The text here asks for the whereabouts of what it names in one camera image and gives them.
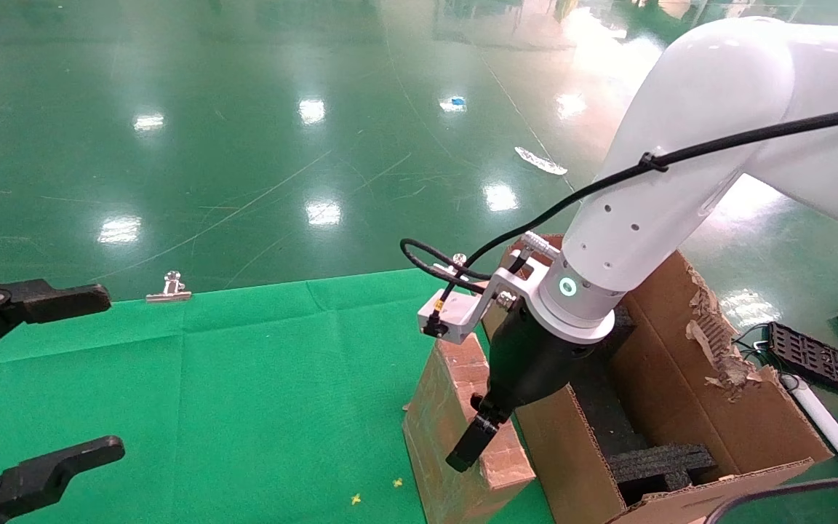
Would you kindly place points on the black foam floor pad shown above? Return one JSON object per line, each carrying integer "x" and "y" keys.
{"x": 608, "y": 415}

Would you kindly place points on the gray wrist camera with bracket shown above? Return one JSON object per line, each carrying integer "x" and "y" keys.
{"x": 455, "y": 316}

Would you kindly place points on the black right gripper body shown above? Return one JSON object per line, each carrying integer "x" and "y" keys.
{"x": 535, "y": 364}

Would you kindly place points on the white pipe frame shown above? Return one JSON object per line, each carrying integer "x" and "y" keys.
{"x": 826, "y": 426}

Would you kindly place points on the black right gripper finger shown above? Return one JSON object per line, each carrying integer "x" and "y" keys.
{"x": 471, "y": 444}

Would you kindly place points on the black grid tray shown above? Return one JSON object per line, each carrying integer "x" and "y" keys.
{"x": 819, "y": 360}

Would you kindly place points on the white plastic litter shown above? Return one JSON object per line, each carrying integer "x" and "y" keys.
{"x": 540, "y": 161}

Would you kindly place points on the small brown cardboard box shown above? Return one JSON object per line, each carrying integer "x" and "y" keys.
{"x": 441, "y": 437}

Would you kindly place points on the blue white litter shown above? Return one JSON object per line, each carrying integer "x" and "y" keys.
{"x": 454, "y": 103}

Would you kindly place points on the silver binder clip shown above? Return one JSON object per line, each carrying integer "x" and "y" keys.
{"x": 169, "y": 292}
{"x": 457, "y": 259}

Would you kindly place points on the green table cloth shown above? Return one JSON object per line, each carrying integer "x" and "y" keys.
{"x": 208, "y": 393}

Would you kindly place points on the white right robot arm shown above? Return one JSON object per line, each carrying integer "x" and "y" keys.
{"x": 717, "y": 87}

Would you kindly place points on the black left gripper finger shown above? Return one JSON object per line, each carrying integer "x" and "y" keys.
{"x": 48, "y": 300}
{"x": 37, "y": 477}

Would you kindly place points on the large open cardboard carton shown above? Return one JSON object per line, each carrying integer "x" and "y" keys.
{"x": 579, "y": 466}

